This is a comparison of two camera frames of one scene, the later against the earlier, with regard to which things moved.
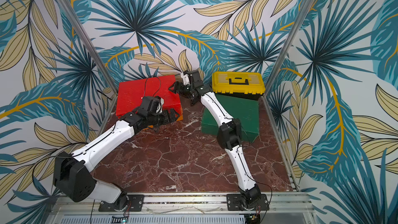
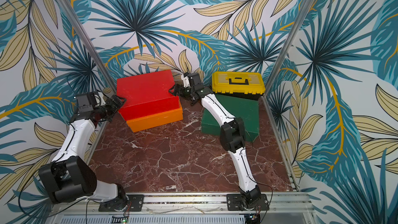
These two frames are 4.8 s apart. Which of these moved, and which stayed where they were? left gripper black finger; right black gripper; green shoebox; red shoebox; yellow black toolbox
Moved: left gripper black finger; red shoebox
Stayed: yellow black toolbox; right black gripper; green shoebox
